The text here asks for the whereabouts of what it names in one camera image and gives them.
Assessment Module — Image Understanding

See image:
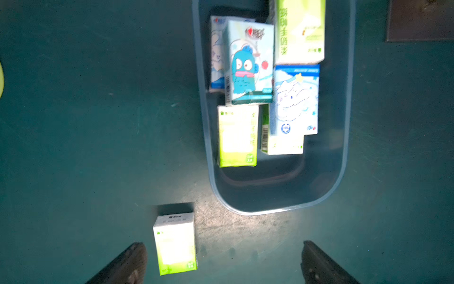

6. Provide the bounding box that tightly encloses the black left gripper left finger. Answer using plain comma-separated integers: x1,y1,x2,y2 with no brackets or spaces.
87,242,147,284

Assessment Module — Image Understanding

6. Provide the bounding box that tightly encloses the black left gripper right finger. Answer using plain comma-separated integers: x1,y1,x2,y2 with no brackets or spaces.
301,240,359,284

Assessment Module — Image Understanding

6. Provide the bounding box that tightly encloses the green tissue pack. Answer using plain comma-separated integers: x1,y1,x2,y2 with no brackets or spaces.
273,0,326,65
217,105,260,168
260,104,304,156
153,213,197,276

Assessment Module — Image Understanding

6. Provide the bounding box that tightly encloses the white blue elephant tissue pack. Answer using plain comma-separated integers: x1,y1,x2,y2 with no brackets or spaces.
269,65,320,137

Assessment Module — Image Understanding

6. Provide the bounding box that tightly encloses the blue monster tissue pack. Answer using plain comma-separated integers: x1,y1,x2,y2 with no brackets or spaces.
223,20,274,105

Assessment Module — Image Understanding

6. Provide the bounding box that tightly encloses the blue plastic storage box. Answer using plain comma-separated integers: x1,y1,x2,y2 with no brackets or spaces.
192,1,357,215

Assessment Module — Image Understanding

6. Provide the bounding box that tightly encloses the white blue dog tissue pack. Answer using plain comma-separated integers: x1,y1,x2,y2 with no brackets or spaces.
209,15,255,93

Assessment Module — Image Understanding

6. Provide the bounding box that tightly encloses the dark metal tree base plate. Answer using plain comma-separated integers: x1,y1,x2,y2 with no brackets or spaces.
385,0,454,42

